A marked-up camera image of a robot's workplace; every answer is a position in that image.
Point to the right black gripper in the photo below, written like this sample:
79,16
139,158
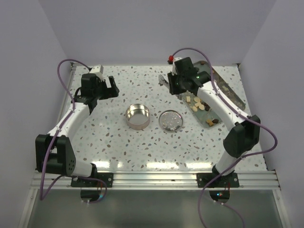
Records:
174,89

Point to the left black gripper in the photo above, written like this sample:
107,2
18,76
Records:
110,92

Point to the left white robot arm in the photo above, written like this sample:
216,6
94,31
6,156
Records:
54,151

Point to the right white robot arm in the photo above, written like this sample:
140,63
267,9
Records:
243,129

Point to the dark chocolate near pile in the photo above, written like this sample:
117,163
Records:
207,107

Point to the round silver tin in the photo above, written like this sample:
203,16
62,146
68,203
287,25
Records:
137,116

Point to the round silver tin lid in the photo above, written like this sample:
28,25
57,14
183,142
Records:
170,120

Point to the green floral metal tray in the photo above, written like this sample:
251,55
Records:
225,104

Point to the chocolates at tray corner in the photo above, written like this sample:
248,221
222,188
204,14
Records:
212,122

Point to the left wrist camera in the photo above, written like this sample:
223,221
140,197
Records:
97,70

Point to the red cable connector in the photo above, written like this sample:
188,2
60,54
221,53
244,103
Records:
170,60

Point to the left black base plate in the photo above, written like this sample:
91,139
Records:
102,179

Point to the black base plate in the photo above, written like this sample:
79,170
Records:
230,180
102,179

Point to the aluminium rail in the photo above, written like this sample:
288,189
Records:
187,180

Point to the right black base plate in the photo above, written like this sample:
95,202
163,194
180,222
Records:
230,180

